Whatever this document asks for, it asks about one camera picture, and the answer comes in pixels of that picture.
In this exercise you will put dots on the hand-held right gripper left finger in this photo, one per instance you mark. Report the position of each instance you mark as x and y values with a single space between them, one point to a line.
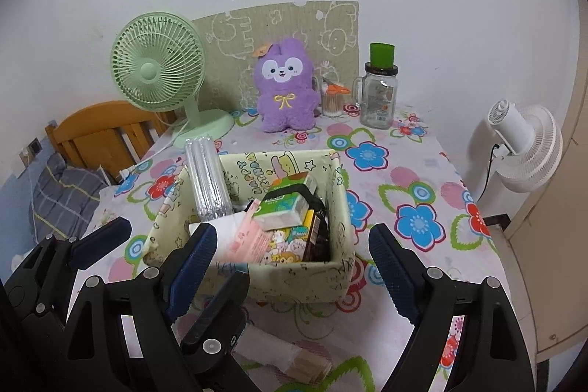
193 268

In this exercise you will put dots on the white circulator fan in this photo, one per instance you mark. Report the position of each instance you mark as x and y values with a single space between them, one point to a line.
528 144

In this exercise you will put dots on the glass mug jar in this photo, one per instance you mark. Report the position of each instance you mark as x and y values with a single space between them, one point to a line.
379 107

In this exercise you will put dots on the cotton swab container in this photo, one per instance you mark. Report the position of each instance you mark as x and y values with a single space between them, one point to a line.
331 105

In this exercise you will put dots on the green tissue packet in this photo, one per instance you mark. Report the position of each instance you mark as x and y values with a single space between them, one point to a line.
282 206

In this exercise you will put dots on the yellow small box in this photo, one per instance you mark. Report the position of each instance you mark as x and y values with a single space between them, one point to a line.
308 222

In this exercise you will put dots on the white paper packet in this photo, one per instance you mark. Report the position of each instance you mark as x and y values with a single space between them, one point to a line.
229 226

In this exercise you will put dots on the beige patterned wall board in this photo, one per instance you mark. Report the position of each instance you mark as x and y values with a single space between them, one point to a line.
225 34

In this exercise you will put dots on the orange scissors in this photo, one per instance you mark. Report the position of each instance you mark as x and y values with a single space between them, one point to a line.
339 89

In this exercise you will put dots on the green desk fan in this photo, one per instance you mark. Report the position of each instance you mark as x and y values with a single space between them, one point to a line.
151 70

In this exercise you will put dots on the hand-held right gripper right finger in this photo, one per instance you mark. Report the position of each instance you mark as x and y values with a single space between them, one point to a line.
395 277

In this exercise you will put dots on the cartoon printed storage box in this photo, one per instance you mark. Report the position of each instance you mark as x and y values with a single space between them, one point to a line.
298 286

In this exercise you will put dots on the plaid blue cloth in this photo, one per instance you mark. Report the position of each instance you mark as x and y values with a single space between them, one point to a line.
64 190

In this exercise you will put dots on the clear plastic tube pack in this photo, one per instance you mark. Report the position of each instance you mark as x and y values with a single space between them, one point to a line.
209 180

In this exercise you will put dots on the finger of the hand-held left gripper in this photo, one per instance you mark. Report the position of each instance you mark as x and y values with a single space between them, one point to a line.
220 304
101 241

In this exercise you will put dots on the beige door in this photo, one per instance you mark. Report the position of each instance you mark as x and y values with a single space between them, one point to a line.
551 259

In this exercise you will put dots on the cartoon animal printed packet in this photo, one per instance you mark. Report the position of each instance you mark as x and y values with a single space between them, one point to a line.
285 249

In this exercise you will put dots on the wooden block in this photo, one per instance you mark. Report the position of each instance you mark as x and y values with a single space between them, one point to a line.
312 366

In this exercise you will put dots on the dark brown packet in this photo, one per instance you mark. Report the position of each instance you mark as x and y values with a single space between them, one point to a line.
319 236

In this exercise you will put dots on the purple plush bunny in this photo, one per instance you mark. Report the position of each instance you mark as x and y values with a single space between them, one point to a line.
287 107

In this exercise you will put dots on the pink packet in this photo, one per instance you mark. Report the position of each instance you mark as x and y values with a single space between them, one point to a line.
248 240

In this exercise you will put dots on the green plastic cup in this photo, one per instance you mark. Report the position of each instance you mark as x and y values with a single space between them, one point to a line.
383 54

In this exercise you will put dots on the wall socket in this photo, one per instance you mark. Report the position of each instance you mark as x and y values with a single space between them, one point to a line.
33 147

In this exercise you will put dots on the wooden bed headboard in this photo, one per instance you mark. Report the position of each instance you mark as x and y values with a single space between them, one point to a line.
92 121

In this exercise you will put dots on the floral tablecloth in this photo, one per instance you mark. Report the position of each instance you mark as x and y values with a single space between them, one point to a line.
413 190

